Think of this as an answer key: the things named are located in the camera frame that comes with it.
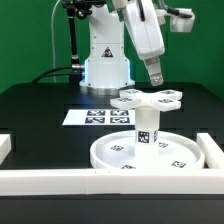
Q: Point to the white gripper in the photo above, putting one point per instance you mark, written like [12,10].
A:
[143,28]

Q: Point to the white cross-shaped table base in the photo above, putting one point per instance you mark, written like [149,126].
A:
[165,100]

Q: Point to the white round table top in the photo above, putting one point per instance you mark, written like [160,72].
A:
[122,150]

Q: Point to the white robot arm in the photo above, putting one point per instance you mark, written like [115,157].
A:
[107,69]

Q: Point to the white fiducial marker sheet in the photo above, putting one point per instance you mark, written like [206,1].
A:
[80,117]

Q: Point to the white right fence bar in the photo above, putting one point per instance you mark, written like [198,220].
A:
[214,156]

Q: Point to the white fence bar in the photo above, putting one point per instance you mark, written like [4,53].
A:
[214,156]
[103,181]
[5,146]

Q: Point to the white front fence bar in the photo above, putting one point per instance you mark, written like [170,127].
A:
[103,181]

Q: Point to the white left fence bar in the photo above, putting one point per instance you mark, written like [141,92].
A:
[5,146]

